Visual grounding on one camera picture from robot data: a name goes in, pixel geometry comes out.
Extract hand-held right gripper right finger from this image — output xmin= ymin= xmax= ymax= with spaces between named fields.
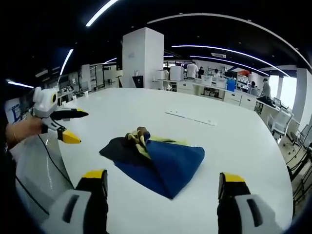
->
xmin=216 ymin=172 xmax=286 ymax=234

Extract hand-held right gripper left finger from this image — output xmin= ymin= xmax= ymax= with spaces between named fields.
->
xmin=40 ymin=169 xmax=109 ymax=234

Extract blue and black garment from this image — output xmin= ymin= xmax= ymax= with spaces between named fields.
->
xmin=98 ymin=126 xmax=206 ymax=200

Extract person's left hand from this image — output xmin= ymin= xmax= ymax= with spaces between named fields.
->
xmin=14 ymin=116 xmax=50 ymax=142

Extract black standing sign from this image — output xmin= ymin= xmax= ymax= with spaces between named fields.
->
xmin=132 ymin=75 xmax=144 ymax=89

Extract white square pillar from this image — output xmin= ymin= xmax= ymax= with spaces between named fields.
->
xmin=121 ymin=26 xmax=165 ymax=90

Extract white box appliance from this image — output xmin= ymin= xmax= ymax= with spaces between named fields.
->
xmin=170 ymin=66 xmax=185 ymax=80

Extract long white counter cabinets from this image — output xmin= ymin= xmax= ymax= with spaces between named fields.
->
xmin=152 ymin=78 xmax=258 ymax=110

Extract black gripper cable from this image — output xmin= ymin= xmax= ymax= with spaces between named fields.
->
xmin=16 ymin=133 xmax=74 ymax=215

